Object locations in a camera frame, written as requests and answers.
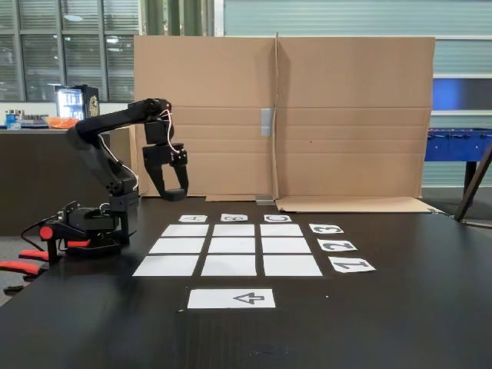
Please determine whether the white paper grid square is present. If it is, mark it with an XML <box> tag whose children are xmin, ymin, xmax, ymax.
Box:
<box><xmin>148</xmin><ymin>238</ymin><xmax>206</xmax><ymax>254</ymax></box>
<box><xmin>263</xmin><ymin>254</ymin><xmax>323</xmax><ymax>277</ymax></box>
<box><xmin>260</xmin><ymin>224</ymin><xmax>304</xmax><ymax>237</ymax></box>
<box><xmin>261</xmin><ymin>238</ymin><xmax>312</xmax><ymax>254</ymax></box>
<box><xmin>212</xmin><ymin>224</ymin><xmax>255</xmax><ymax>237</ymax></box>
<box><xmin>208</xmin><ymin>238</ymin><xmax>256</xmax><ymax>254</ymax></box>
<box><xmin>132</xmin><ymin>254</ymin><xmax>200</xmax><ymax>277</ymax></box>
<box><xmin>201</xmin><ymin>254</ymin><xmax>258</xmax><ymax>277</ymax></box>
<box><xmin>161</xmin><ymin>224</ymin><xmax>210</xmax><ymax>237</ymax></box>

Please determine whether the white arrow paper sheet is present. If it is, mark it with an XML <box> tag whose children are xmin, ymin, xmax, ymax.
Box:
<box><xmin>187</xmin><ymin>288</ymin><xmax>277</xmax><ymax>310</ymax></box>

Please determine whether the red black bar clamp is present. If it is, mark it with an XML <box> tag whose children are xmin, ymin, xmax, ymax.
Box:
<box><xmin>0</xmin><ymin>249</ymin><xmax>49</xmax><ymax>295</ymax></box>
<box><xmin>38</xmin><ymin>221</ymin><xmax>93</xmax><ymax>266</ymax></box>

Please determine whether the number 1 paper sheet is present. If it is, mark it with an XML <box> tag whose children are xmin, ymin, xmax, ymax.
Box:
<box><xmin>328</xmin><ymin>258</ymin><xmax>377</xmax><ymax>274</ymax></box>

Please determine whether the black power cable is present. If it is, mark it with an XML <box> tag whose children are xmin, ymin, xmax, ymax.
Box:
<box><xmin>21</xmin><ymin>218</ymin><xmax>58</xmax><ymax>247</ymax></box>

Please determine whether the dark brown counter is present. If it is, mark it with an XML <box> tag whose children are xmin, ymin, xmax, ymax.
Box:
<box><xmin>0</xmin><ymin>128</ymin><xmax>134</xmax><ymax>236</ymax></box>

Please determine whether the blue label bottle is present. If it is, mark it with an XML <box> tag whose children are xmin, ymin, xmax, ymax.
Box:
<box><xmin>4</xmin><ymin>109</ymin><xmax>24</xmax><ymax>131</ymax></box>

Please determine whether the blue foosball table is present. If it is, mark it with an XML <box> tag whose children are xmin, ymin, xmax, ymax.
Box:
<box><xmin>424</xmin><ymin>128</ymin><xmax>492</xmax><ymax>198</ymax></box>

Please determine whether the orange bag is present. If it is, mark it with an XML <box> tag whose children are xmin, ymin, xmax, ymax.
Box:
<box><xmin>42</xmin><ymin>116</ymin><xmax>80</xmax><ymax>130</ymax></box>

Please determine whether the brown wooden leg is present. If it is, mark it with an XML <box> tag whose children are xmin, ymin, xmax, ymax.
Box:
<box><xmin>454</xmin><ymin>145</ymin><xmax>492</xmax><ymax>222</ymax></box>

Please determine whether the brown cardboard panel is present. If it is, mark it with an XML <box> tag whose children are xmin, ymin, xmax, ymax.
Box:
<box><xmin>275</xmin><ymin>36</ymin><xmax>443</xmax><ymax>214</ymax></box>
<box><xmin>130</xmin><ymin>35</ymin><xmax>278</xmax><ymax>203</ymax></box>

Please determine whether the black mini fridge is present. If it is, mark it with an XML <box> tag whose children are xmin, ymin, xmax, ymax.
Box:
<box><xmin>55</xmin><ymin>85</ymin><xmax>101</xmax><ymax>118</ymax></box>

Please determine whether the number 2 paper sheet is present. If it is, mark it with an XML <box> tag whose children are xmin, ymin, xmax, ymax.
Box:
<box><xmin>317</xmin><ymin>238</ymin><xmax>358</xmax><ymax>253</ymax></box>

